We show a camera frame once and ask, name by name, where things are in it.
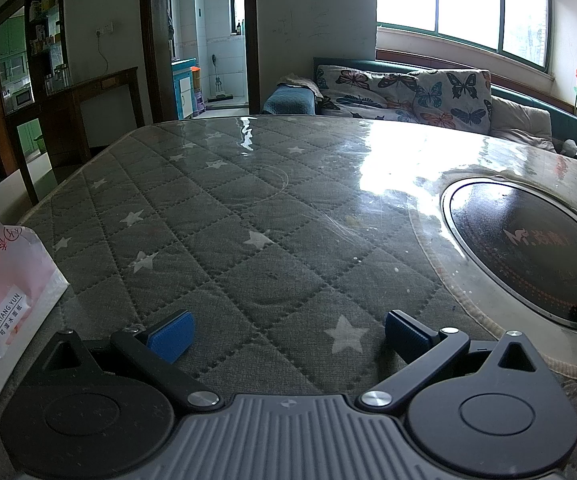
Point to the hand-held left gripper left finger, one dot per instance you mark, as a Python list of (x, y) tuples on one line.
[(171, 337)]

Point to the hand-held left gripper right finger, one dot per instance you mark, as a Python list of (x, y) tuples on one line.
[(408, 337)]

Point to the round black induction cooktop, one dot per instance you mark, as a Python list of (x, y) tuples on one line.
[(523, 240)]

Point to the grey plush toy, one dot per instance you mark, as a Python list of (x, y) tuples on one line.
[(573, 149)]

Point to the pink tissue pack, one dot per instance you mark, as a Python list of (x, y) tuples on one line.
[(8, 290)]

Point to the teal sofa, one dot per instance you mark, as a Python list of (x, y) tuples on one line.
[(568, 122)]

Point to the beige pillow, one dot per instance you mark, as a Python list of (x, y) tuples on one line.
[(520, 122)]

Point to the green basket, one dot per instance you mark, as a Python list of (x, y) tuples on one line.
[(40, 143)]

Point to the purple plastic stool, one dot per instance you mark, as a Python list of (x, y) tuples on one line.
[(200, 101)]

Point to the butterfly print cushion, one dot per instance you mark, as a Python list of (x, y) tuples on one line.
[(456, 100), (363, 92)]

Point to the blue white cabinet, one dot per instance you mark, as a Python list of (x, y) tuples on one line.
[(182, 89)]

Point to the floor mop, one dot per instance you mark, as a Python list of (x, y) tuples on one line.
[(220, 92)]

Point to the dark wooden shelf unit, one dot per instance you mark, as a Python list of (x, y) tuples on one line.
[(53, 110)]

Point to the blue folded blanket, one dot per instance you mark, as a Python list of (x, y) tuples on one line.
[(288, 100)]

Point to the beige cloth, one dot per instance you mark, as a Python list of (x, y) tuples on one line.
[(298, 81)]

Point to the white microwave oven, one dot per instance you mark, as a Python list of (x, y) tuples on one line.
[(22, 96)]

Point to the green framed window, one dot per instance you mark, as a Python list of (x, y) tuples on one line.
[(463, 2)]

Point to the dark wooden door frame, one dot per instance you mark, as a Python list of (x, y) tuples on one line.
[(154, 45)]

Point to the white wall socket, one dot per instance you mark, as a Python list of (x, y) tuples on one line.
[(103, 28)]

